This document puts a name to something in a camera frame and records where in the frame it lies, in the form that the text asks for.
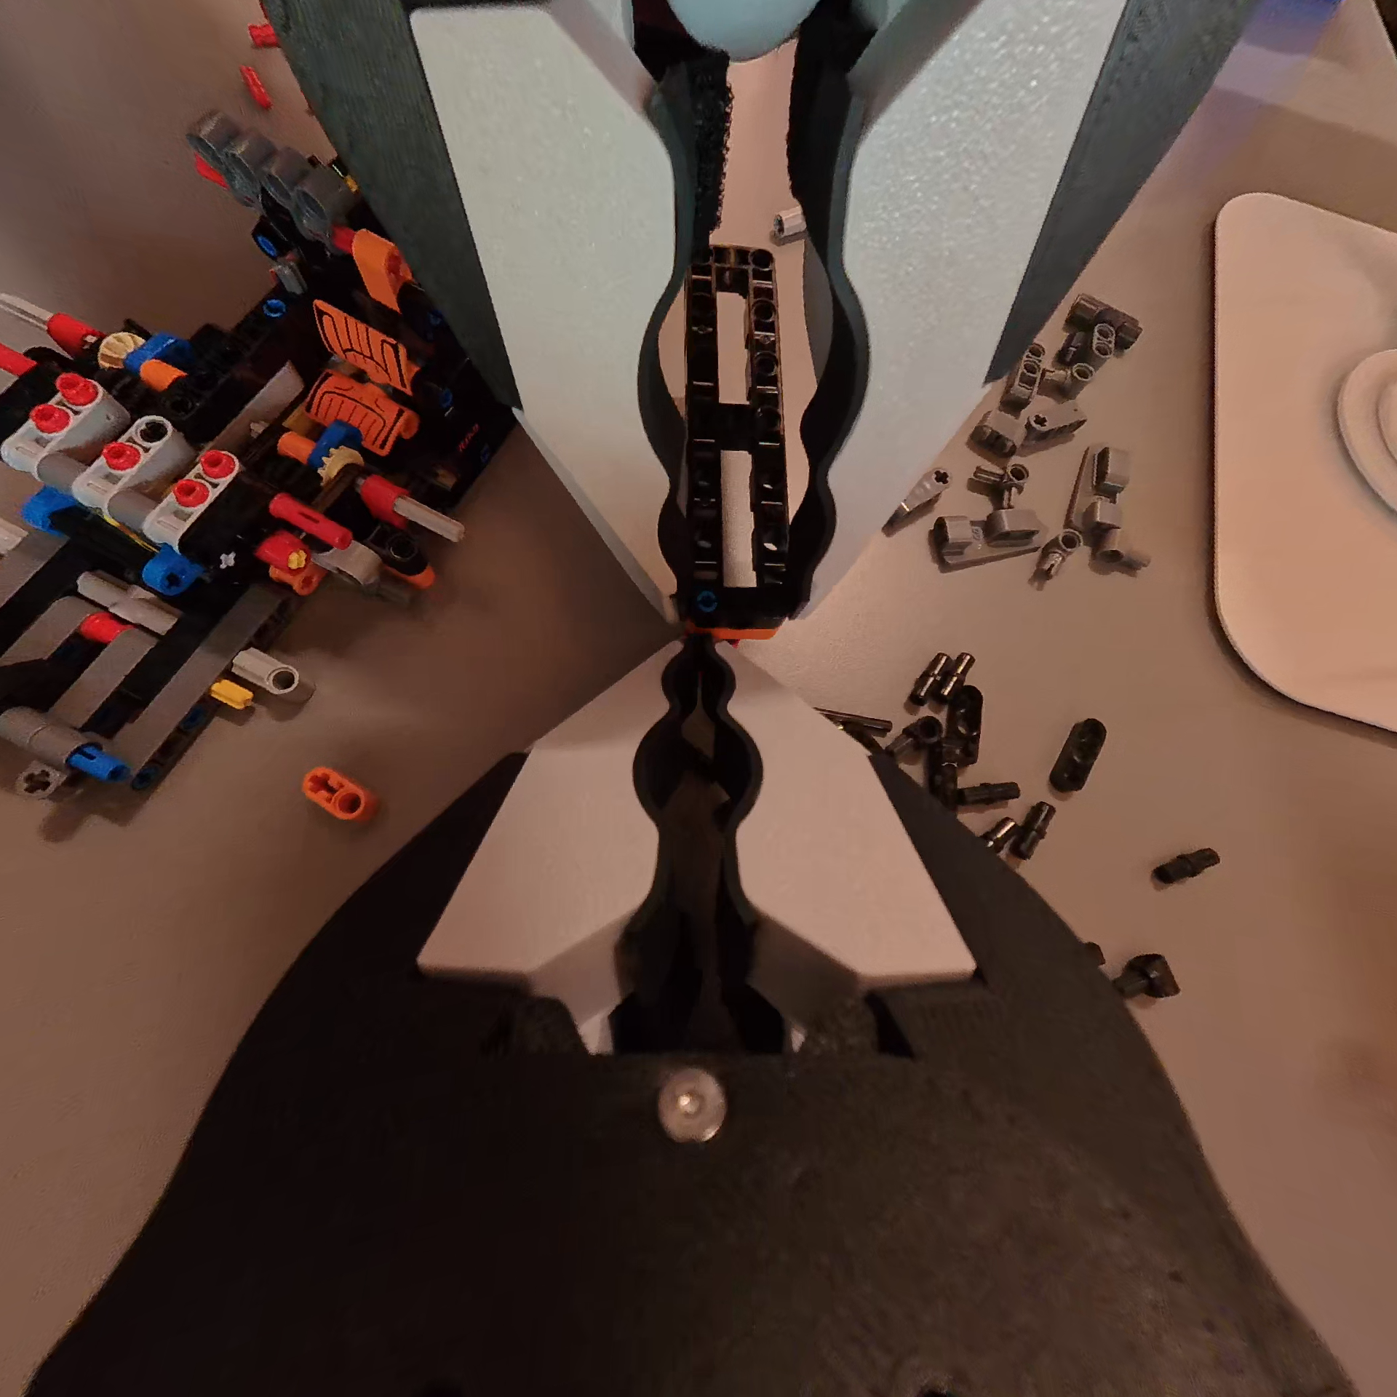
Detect pile of black lego pieces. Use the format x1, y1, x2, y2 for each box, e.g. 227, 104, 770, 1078
817, 651, 1110, 864

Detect pile of grey lego pieces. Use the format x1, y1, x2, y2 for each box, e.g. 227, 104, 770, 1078
884, 292, 1154, 582

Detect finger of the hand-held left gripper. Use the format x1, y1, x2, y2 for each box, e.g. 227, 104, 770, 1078
409, 0, 702, 620
786, 0, 1127, 617

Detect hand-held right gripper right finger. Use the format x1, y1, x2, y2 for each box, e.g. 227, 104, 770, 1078
718, 647, 978, 1051

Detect black lego frame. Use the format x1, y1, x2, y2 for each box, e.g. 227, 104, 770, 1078
677, 245, 795, 626

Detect orange lego connector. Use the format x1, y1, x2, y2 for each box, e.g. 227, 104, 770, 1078
301, 767, 380, 823

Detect multicoloured lego model assembly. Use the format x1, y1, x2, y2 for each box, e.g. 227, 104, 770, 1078
0, 107, 516, 805

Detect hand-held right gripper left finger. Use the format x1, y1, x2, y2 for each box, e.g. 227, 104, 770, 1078
418, 642, 702, 1051

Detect white plastic tray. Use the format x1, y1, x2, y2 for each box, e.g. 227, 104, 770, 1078
1212, 192, 1397, 735

